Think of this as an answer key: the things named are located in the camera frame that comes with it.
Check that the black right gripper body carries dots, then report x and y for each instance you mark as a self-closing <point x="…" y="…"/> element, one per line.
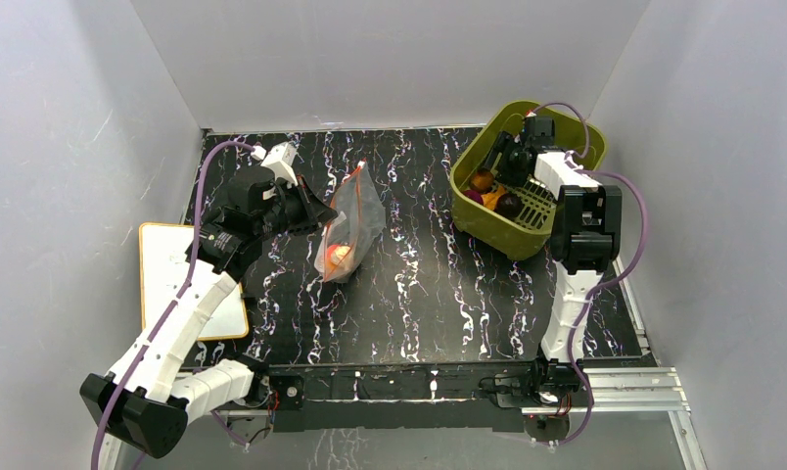
<point x="514" y="164"/>

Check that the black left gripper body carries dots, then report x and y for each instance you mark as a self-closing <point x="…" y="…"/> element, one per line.
<point x="286" y="214"/>

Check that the clear zip bag red zipper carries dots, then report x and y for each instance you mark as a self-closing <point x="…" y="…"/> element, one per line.
<point x="361" y="220"/>

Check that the beige walnut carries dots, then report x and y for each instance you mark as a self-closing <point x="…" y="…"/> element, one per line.
<point x="340" y="252"/>

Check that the orange peach fruit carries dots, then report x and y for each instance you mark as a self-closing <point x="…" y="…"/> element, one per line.
<point x="329" y="263"/>

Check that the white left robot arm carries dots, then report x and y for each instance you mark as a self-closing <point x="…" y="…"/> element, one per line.
<point x="140" y="400"/>

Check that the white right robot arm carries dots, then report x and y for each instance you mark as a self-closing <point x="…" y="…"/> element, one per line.
<point x="585" y="239"/>

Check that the yellow orange food piece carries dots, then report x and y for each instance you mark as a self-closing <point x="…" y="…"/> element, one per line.
<point x="491" y="198"/>

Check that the magenta purple food piece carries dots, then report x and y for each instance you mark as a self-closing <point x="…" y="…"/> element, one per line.
<point x="474" y="196"/>

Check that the small orange fruit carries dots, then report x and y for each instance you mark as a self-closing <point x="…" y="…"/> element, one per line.
<point x="482" y="180"/>

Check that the dark purple plum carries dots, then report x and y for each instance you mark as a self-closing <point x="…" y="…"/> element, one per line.
<point x="509" y="205"/>

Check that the olive green plastic basket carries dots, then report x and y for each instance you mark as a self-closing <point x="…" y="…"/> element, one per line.
<point x="525" y="235"/>

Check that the white board orange rim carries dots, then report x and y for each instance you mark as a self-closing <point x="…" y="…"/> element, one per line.
<point x="164" y="262"/>

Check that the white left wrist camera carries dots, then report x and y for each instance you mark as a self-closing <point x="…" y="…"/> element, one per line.
<point x="279" y="159"/>

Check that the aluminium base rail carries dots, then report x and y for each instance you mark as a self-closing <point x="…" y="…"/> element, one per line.
<point x="542" y="405"/>

